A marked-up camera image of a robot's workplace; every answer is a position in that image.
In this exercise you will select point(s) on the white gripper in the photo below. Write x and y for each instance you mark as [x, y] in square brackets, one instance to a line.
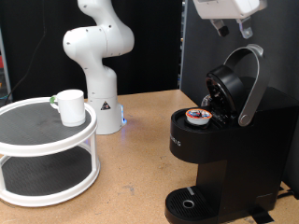
[227, 8]

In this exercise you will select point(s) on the white coffee pod orange lid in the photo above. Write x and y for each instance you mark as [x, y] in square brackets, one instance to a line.
[198, 115]

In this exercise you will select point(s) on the black Keurig coffee machine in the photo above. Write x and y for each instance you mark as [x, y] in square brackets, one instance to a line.
[249, 149]

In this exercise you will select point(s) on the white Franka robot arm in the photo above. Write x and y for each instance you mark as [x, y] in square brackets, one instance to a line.
[99, 77]

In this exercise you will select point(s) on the dark grey partition panel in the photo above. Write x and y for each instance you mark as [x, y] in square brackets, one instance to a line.
[202, 53]

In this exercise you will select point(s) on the black backdrop curtain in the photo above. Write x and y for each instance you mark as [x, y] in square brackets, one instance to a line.
[155, 46]

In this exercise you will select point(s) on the grey tape strip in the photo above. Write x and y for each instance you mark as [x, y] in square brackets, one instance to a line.
[190, 190]

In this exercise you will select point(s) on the black tape piece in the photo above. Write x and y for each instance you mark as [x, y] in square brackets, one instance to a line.
[261, 216]

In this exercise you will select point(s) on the white two-tier turntable shelf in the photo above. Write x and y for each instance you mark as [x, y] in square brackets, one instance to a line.
[46, 146]

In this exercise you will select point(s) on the grey metal pole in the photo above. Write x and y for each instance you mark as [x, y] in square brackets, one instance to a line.
[5, 68]

